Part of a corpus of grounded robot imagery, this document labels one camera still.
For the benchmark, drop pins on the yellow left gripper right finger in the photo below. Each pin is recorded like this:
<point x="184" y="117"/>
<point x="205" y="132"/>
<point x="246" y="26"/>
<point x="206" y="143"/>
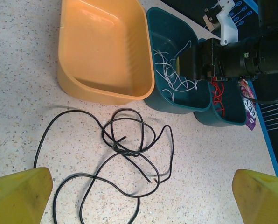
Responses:
<point x="265" y="200"/>

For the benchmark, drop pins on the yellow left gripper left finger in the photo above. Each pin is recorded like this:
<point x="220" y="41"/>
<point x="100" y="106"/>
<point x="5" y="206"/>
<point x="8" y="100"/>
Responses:
<point x="15" y="198"/>

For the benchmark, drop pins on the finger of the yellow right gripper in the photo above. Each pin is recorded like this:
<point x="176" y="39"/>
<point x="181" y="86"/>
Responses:
<point x="189" y="63"/>

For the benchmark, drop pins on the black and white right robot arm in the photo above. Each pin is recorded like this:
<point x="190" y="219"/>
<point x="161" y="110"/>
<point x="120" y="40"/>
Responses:
<point x="273" y="16"/>

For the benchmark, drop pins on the teal plastic bin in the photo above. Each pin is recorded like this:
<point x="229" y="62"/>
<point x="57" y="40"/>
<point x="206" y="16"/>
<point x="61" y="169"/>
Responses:
<point x="167" y="25"/>
<point x="232" y="109"/>

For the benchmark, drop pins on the purple candy bag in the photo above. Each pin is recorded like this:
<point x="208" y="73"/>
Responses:
<point x="249" y="107"/>

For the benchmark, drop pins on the orange plastic bin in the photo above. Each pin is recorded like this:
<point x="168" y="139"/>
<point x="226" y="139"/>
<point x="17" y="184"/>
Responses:
<point x="101" y="46"/>

